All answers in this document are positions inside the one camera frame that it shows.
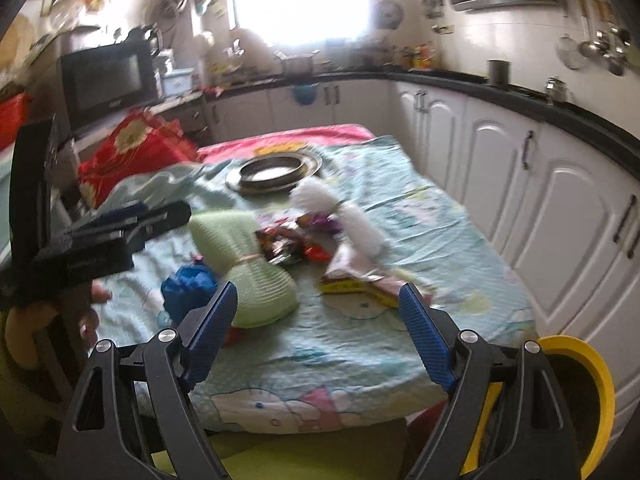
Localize person's left hand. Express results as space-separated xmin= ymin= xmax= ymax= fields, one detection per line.
xmin=75 ymin=282 xmax=111 ymax=352

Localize round metal plate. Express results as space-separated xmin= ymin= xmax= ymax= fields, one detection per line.
xmin=225 ymin=152 xmax=323 ymax=195

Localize wire mesh strainer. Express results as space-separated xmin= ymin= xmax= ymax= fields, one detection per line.
xmin=556 ymin=34 xmax=587 ymax=71

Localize white kitchen cabinets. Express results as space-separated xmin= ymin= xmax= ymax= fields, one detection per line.
xmin=202 ymin=77 xmax=640 ymax=436

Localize round wall ornament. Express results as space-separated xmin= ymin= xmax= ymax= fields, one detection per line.
xmin=372 ymin=0 xmax=404 ymax=32

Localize red floral pillow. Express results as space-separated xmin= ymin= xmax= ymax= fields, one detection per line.
xmin=77 ymin=110 xmax=201 ymax=208

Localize steel cooking pot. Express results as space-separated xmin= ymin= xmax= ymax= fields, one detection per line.
xmin=279 ymin=51 xmax=317 ymax=77

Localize pink bed sheet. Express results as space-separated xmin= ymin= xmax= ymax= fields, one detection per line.
xmin=197 ymin=124 xmax=376 ymax=163

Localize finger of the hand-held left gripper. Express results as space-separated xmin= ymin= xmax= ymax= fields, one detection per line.
xmin=67 ymin=201 xmax=151 ymax=237
xmin=122 ymin=200 xmax=192 ymax=256

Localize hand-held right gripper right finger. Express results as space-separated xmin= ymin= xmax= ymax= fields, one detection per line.
xmin=397 ymin=282 xmax=583 ymax=480

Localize black kitchen countertop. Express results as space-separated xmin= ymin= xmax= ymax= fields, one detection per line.
xmin=150 ymin=67 xmax=640 ymax=182

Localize yellow waste bin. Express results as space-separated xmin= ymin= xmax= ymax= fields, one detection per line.
xmin=460 ymin=335 xmax=616 ymax=480

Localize blue plastic bag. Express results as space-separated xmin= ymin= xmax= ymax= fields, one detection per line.
xmin=160 ymin=265 xmax=221 ymax=323

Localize black microwave oven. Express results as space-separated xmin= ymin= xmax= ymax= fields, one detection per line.
xmin=57 ymin=40 xmax=163 ymax=131

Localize purple foil wrapper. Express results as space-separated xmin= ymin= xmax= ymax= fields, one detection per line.
xmin=297 ymin=211 xmax=342 ymax=234

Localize pink and yellow snack packet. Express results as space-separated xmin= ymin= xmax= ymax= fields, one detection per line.
xmin=320 ymin=241 xmax=402 ymax=311

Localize blue hanging bowl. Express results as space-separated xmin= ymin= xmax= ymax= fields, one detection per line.
xmin=292 ymin=84 xmax=319 ymax=107

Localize person's green clothing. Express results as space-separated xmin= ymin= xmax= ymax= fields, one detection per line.
xmin=150 ymin=416 xmax=417 ymax=480

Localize light blue plastic box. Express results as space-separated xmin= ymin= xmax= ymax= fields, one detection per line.
xmin=162 ymin=67 xmax=196 ymax=99

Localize row of hanging steel ladles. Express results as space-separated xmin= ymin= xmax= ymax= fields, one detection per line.
xmin=579 ymin=0 xmax=632 ymax=77

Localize cyan printed blanket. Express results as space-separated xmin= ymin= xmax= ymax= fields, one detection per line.
xmin=92 ymin=135 xmax=538 ymax=433

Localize white foam net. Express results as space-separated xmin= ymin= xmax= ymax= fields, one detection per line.
xmin=290 ymin=177 xmax=393 ymax=263

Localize red bag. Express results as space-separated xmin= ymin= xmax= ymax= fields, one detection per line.
xmin=0 ymin=92 xmax=32 ymax=152

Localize row of condiment bottles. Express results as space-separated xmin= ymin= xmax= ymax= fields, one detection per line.
xmin=399 ymin=41 xmax=442 ymax=69

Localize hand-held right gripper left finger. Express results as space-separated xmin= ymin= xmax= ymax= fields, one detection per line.
xmin=55 ymin=280 xmax=238 ymax=480

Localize dark metal cup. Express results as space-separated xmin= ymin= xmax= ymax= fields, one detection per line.
xmin=487 ymin=59 xmax=510 ymax=86

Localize dark printed snack wrapper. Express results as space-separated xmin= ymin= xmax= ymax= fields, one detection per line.
xmin=255 ymin=225 xmax=307 ymax=266

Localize small grey fan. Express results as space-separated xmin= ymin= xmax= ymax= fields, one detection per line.
xmin=151 ymin=0 xmax=189 ymax=22

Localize green foam net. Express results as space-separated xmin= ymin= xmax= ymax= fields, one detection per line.
xmin=189 ymin=210 xmax=300 ymax=328

